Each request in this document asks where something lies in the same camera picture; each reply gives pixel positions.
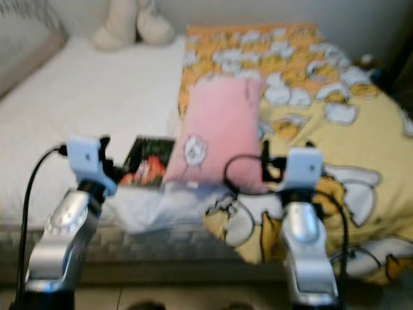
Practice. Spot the dark left robot foot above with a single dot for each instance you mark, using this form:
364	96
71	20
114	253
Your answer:
145	305

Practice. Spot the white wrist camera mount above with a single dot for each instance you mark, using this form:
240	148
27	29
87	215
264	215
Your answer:
304	171
84	158

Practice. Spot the yellow cartoon egg blanket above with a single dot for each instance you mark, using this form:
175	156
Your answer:
348	142

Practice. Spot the cream plush toy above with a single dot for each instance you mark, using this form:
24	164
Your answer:
132	26

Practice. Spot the dark red green book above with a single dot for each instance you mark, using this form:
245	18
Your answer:
151	161

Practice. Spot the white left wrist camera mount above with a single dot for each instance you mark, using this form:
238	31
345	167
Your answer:
84	158

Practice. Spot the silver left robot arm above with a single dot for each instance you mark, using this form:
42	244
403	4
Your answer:
58	245

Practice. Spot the small white round item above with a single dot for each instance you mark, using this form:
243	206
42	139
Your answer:
369	61

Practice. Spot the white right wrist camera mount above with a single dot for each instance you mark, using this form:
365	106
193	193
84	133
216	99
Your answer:
304	171

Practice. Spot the pink pillow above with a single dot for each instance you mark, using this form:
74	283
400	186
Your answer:
222	129

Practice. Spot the dark wardrobe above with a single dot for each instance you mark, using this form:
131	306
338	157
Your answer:
401	58

